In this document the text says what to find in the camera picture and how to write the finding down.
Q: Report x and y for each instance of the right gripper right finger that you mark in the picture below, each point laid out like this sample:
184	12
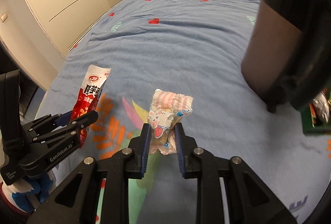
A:
227	186

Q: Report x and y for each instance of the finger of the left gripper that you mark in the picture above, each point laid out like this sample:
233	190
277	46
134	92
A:
60	120
60	134

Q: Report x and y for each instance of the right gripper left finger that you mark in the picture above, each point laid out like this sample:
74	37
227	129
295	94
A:
97	185

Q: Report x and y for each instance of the red white konjac snack bag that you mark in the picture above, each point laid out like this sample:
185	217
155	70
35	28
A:
90	91

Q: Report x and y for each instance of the white brown cookie packet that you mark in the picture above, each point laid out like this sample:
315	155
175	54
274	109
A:
321	106

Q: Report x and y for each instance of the blue white gloved hand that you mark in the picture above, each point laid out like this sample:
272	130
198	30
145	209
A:
25	195

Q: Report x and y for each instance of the green tray box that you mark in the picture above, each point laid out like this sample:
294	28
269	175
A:
311	123

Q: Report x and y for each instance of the white wardrobe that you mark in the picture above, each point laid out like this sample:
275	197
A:
39	34

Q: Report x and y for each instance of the blue patterned bedspread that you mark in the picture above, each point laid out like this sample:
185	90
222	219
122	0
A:
193	47

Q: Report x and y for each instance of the black electric kettle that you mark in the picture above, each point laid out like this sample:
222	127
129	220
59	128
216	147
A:
288	56

